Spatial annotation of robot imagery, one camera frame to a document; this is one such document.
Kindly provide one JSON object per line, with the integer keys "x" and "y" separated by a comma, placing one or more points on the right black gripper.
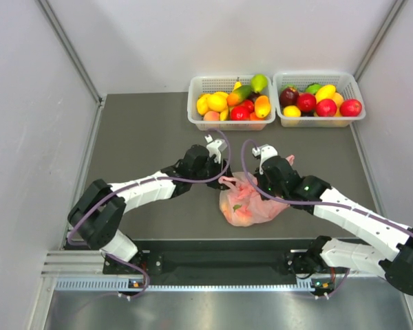
{"x": 259, "y": 177}

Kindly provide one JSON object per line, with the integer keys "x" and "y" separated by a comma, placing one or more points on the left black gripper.
{"x": 210, "y": 161}

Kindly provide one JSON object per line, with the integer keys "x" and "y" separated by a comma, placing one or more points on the pink plastic bag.
{"x": 242, "y": 205}

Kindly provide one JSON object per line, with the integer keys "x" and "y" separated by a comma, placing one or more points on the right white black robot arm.
{"x": 387, "y": 247}

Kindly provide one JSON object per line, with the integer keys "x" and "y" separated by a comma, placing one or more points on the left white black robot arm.
{"x": 96, "y": 216}

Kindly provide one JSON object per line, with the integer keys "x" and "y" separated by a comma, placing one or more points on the peach fruit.
{"x": 211, "y": 116}

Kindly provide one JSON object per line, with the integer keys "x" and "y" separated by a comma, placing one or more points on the yellow lemon far left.
{"x": 201, "y": 105}

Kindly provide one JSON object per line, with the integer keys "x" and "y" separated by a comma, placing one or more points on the yellow lemon left basket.
{"x": 216, "y": 102}

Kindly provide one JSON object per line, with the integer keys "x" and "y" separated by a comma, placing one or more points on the yellow lemon basket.
{"x": 291, "y": 111}
{"x": 216, "y": 102}

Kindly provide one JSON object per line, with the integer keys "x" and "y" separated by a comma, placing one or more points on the red apple left basket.
{"x": 240, "y": 113}

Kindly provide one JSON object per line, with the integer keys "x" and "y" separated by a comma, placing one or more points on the yellow lemon right basket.
{"x": 291, "y": 111}

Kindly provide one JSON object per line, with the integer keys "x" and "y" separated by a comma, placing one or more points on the orange yellow mango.
{"x": 262, "y": 106}

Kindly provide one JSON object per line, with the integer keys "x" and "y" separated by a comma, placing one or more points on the left white plastic basket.
{"x": 224, "y": 85}

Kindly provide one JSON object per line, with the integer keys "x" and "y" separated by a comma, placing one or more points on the white plastic basket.
{"x": 224, "y": 85}
{"x": 346, "y": 86}

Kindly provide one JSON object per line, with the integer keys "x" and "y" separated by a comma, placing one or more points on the red apple middle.
{"x": 306, "y": 102}

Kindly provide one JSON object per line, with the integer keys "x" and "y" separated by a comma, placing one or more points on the dark red apple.
{"x": 288, "y": 97}

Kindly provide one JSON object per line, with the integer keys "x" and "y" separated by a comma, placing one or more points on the green orange mango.
{"x": 238, "y": 95}

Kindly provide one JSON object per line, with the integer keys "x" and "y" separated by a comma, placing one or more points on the red apple front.
{"x": 326, "y": 108}

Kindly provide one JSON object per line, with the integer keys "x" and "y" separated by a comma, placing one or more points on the green lime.
{"x": 313, "y": 88}

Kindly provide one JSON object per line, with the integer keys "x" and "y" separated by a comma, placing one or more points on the green pear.
{"x": 258, "y": 83}

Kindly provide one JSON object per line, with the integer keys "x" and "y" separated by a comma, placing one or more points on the yellow mango right basket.
{"x": 326, "y": 92}

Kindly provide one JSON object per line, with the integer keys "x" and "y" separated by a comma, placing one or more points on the red apple far right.
{"x": 350, "y": 108}

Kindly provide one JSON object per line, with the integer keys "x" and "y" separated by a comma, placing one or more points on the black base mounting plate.
{"x": 284, "y": 257}

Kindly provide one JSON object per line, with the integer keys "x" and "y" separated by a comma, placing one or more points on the right white plastic basket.
{"x": 346, "y": 86}

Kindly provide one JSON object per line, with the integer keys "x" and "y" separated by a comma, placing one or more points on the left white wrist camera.
{"x": 215, "y": 147}

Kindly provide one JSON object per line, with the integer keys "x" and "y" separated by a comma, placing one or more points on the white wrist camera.
{"x": 215, "y": 147}
{"x": 263, "y": 153}

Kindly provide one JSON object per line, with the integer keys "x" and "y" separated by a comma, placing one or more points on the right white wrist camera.
{"x": 263, "y": 153}

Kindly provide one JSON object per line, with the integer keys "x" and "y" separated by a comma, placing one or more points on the grey slotted cable duct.
{"x": 134, "y": 285}

